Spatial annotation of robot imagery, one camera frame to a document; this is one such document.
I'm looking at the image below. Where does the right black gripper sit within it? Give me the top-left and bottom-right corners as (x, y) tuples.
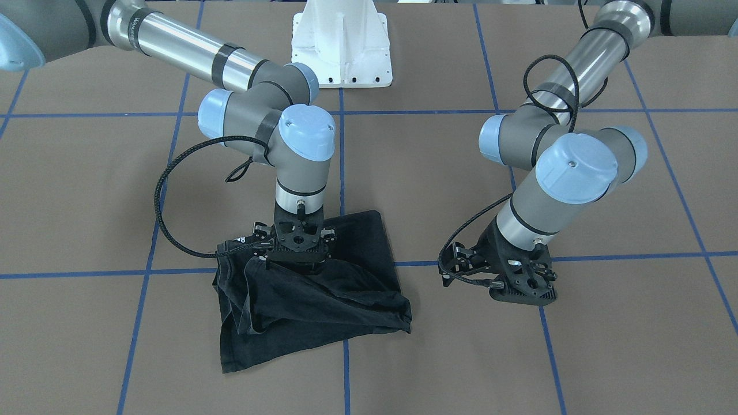
(251, 205), (337, 263)

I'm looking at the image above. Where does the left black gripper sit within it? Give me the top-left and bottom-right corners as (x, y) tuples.
(441, 220), (557, 305)

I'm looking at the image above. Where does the black graphic t-shirt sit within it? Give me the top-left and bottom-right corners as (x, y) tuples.
(213, 210), (413, 374)

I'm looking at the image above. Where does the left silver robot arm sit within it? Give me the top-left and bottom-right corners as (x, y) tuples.
(463, 1), (737, 305)

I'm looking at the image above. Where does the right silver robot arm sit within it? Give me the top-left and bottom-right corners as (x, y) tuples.
(2, 1), (318, 103)

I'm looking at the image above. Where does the brown paper table cover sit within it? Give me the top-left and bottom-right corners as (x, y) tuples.
(1, 3), (737, 414)

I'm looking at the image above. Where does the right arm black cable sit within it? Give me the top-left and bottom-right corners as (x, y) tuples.
(153, 136), (272, 259)

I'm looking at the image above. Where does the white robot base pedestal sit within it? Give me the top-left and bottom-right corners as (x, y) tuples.
(292, 1), (393, 88)

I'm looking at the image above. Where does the black braided cable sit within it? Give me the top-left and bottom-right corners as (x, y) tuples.
(437, 55), (609, 288)

